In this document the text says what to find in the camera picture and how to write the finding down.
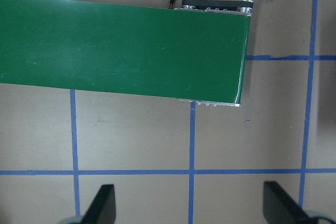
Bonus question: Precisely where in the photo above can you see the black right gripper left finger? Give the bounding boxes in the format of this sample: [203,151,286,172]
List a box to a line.
[82,184,116,224]

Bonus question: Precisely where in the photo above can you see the green conveyor belt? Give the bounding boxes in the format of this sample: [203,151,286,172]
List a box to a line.
[1,0,254,106]

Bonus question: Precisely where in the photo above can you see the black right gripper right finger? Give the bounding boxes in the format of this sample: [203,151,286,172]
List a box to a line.
[263,181,310,224]

